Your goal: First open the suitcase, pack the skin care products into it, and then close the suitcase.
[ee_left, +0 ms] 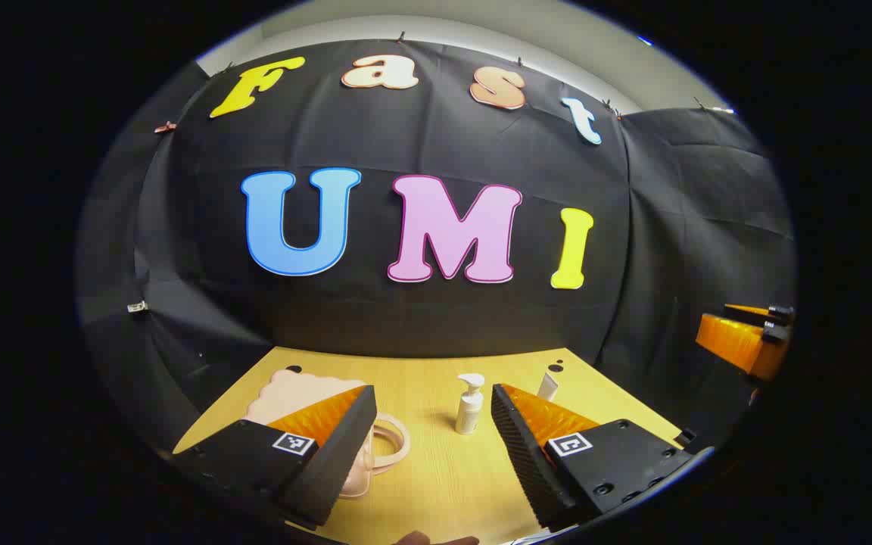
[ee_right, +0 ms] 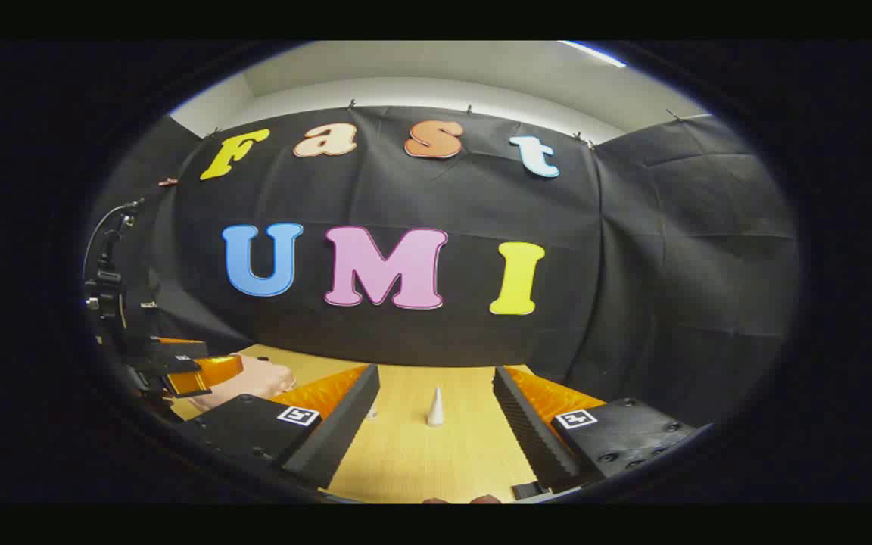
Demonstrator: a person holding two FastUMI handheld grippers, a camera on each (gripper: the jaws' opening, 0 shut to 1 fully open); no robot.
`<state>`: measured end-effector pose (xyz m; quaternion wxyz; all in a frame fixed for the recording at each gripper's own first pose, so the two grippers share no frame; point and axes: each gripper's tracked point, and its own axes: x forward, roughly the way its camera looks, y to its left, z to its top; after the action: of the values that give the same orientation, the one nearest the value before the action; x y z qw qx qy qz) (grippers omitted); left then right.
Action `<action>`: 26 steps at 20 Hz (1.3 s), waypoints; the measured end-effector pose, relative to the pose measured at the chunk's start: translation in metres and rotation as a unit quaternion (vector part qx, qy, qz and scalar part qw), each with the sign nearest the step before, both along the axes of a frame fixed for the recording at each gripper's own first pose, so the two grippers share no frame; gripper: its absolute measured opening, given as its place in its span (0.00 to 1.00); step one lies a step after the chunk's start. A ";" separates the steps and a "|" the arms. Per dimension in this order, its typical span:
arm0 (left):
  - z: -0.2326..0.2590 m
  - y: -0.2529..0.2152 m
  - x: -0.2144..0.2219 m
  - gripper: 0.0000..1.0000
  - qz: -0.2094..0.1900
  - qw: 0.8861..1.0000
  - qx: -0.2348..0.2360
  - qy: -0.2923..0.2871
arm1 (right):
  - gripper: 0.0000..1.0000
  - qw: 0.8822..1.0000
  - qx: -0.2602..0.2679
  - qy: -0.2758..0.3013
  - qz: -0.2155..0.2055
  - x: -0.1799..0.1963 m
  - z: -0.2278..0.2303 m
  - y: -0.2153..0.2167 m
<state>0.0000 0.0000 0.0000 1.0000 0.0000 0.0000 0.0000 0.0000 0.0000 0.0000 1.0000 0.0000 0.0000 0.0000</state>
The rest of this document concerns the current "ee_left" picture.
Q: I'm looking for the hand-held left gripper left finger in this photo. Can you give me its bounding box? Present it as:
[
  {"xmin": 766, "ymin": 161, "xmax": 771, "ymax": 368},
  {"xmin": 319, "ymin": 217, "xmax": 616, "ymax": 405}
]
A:
[{"xmin": 171, "ymin": 385, "xmax": 378, "ymax": 528}]

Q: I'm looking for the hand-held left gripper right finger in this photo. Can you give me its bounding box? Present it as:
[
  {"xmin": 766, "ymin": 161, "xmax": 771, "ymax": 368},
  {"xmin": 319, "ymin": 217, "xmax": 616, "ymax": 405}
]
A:
[{"xmin": 490, "ymin": 382, "xmax": 696, "ymax": 533}]

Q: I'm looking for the white pump bottle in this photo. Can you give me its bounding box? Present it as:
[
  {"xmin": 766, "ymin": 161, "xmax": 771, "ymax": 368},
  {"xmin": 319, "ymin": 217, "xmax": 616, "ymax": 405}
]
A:
[{"xmin": 455, "ymin": 372, "xmax": 486, "ymax": 436}]

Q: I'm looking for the pink suitcase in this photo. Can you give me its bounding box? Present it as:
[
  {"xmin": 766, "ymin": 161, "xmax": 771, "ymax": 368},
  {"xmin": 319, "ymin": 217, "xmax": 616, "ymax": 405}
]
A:
[{"xmin": 243, "ymin": 369, "xmax": 412, "ymax": 500}]

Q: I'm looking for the black backdrop cloth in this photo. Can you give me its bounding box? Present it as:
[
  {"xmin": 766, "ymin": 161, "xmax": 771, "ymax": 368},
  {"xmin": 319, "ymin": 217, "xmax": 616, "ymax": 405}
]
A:
[{"xmin": 76, "ymin": 38, "xmax": 798, "ymax": 455}]

